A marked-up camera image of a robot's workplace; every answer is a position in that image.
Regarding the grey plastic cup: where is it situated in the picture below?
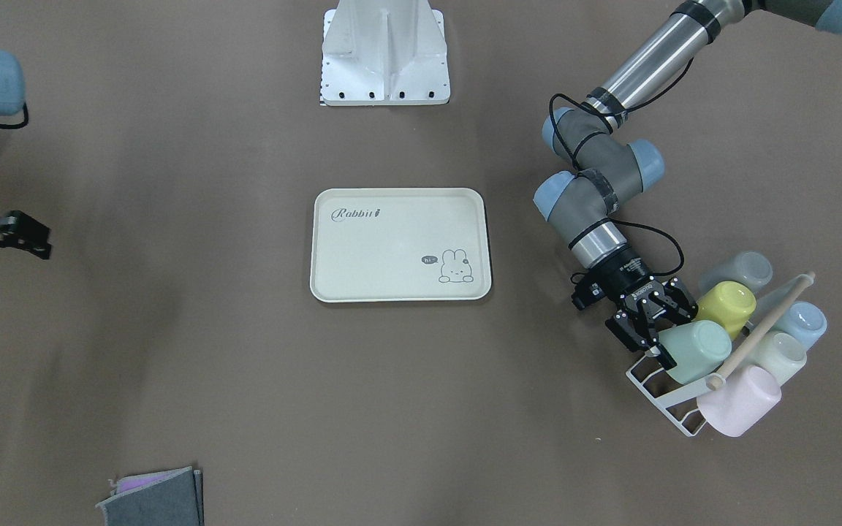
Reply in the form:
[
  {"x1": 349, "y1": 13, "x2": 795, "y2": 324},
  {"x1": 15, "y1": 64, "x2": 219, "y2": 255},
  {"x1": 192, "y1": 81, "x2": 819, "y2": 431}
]
[{"x1": 698, "y1": 251, "x2": 774, "y2": 295}]

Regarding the silver robot arm near rack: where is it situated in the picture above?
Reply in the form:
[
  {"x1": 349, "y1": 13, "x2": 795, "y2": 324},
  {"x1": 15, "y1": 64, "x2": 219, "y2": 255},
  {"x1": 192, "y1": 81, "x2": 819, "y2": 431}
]
[{"x1": 534, "y1": 1, "x2": 842, "y2": 370}]

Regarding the white wire cup rack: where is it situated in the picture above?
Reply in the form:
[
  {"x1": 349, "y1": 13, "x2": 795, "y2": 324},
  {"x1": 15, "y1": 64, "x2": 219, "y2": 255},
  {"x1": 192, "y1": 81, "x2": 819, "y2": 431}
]
[{"x1": 626, "y1": 322, "x2": 753, "y2": 437}]

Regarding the black gripper near rack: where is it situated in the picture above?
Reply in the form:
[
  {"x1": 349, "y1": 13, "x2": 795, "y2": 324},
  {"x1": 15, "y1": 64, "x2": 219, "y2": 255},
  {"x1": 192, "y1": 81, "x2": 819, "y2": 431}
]
[{"x1": 588, "y1": 248, "x2": 699, "y2": 370}]

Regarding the yellow plastic cup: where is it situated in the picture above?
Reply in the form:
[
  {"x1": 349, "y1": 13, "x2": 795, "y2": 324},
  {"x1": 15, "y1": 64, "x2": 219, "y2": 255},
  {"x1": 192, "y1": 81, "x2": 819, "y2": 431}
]
[{"x1": 693, "y1": 281, "x2": 757, "y2": 342}]

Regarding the wooden rack handle rod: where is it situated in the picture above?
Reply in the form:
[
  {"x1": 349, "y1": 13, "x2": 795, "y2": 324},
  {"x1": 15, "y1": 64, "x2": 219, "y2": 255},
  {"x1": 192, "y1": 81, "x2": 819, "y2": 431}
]
[{"x1": 705, "y1": 272, "x2": 816, "y2": 392}]

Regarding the cream rabbit print tray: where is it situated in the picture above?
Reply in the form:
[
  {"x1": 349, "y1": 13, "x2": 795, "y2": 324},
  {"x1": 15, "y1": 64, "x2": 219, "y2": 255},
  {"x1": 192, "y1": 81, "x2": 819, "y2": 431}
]
[{"x1": 308, "y1": 188, "x2": 493, "y2": 303}]

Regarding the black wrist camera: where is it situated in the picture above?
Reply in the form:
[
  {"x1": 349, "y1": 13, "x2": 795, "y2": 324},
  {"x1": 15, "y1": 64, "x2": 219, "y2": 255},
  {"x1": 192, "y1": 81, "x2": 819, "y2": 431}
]
[{"x1": 571, "y1": 281, "x2": 606, "y2": 312}]

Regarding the grey folded cloth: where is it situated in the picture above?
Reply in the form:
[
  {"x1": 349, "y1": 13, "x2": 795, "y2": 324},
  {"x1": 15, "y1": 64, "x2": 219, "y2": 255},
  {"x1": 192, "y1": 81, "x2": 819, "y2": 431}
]
[{"x1": 96, "y1": 466, "x2": 205, "y2": 525}]

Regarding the green plastic cup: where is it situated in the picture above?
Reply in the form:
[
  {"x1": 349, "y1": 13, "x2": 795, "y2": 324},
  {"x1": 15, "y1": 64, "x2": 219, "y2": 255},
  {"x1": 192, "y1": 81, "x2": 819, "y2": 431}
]
[{"x1": 659, "y1": 320, "x2": 732, "y2": 385}]

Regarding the pink plastic cup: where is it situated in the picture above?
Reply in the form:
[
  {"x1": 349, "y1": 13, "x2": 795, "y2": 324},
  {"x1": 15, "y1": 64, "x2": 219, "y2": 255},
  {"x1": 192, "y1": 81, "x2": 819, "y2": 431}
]
[{"x1": 697, "y1": 364, "x2": 782, "y2": 437}]

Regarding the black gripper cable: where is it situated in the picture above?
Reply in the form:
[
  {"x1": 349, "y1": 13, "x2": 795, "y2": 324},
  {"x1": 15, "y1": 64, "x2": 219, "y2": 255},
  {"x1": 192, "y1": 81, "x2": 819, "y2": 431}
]
[{"x1": 549, "y1": 94, "x2": 685, "y2": 278}]

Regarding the light blue plastic cup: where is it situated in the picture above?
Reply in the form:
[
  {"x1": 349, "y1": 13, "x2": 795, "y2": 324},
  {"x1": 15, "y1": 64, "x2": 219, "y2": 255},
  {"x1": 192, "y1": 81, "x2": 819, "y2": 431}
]
[{"x1": 772, "y1": 302, "x2": 828, "y2": 351}]

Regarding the white plastic cup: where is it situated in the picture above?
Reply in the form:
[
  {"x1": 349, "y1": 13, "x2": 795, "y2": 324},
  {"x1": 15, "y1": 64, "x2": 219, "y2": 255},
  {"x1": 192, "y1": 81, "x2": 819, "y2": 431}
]
[{"x1": 741, "y1": 332, "x2": 808, "y2": 386}]

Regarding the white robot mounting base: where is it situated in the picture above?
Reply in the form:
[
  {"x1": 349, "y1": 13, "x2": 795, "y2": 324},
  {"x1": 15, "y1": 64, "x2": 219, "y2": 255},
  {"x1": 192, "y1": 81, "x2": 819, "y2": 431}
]
[{"x1": 319, "y1": 1, "x2": 451, "y2": 107}]

